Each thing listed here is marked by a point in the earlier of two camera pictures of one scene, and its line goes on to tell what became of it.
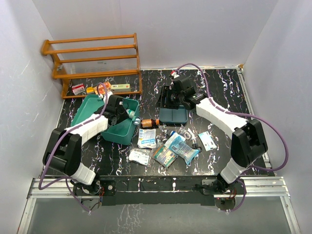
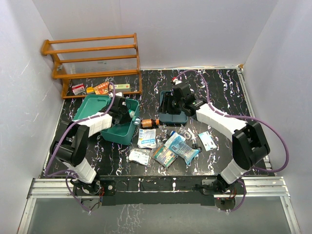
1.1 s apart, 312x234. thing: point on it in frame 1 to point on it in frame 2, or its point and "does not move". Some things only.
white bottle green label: [131, 113] does not move
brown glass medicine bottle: [148, 123] does not move
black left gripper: [124, 116] does not move
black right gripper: [165, 102] to [165, 107]
